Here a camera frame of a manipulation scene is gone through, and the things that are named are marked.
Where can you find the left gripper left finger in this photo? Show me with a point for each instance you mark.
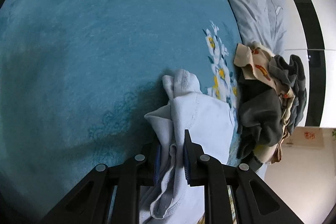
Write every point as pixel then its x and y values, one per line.
pixel 109 194

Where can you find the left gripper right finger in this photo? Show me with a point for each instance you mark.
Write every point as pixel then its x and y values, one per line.
pixel 233 194

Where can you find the light blue garment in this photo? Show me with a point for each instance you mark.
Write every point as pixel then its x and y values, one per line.
pixel 210 123

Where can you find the dark grey beige garment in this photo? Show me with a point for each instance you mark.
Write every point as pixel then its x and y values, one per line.
pixel 291 73

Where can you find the cream door with red sticker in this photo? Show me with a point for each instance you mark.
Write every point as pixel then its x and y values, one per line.
pixel 306 137

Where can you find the beige patterned garment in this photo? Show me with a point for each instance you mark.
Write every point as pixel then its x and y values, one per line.
pixel 264 109

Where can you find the blue floral bed blanket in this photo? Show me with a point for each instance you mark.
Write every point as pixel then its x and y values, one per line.
pixel 78 77

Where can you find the white black sliding wardrobe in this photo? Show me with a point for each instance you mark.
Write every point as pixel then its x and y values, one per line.
pixel 311 36

